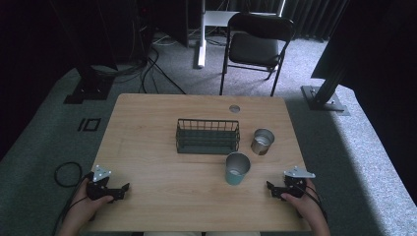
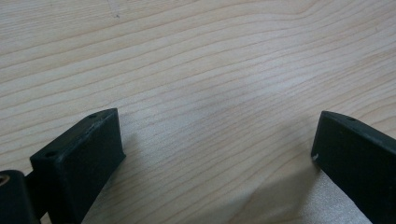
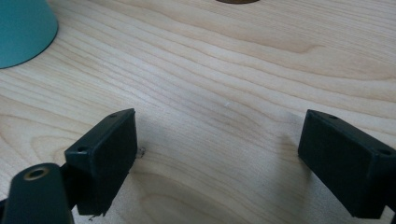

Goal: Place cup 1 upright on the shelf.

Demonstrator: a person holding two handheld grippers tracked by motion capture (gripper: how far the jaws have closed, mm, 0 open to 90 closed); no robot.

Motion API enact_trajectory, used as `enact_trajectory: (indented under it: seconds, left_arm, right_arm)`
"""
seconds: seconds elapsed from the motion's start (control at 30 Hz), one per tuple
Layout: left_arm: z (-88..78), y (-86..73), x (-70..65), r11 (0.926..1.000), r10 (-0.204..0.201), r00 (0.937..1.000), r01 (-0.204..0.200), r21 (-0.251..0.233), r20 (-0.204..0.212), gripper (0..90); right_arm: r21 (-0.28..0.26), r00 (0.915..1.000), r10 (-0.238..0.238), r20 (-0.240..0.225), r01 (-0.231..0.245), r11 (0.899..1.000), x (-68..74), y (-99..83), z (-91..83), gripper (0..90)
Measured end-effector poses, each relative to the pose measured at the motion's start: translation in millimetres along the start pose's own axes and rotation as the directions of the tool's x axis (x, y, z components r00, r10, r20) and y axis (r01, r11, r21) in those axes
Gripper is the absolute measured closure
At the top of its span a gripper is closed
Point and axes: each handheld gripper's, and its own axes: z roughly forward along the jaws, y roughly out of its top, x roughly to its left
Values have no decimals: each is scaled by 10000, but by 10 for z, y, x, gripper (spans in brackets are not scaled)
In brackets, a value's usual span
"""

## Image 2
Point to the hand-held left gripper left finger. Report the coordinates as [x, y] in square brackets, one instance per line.
[77, 161]

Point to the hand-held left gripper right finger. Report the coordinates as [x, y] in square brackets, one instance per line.
[358, 155]

